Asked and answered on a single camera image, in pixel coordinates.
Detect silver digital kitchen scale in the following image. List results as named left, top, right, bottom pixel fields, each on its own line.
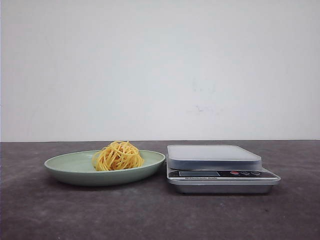
left=166, top=144, right=281, bottom=194

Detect yellow vermicelli noodle bundle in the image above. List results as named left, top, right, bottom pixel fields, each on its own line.
left=91, top=141, right=145, bottom=171

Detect light green round plate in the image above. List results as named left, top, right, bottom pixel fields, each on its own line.
left=44, top=150, right=166, bottom=187

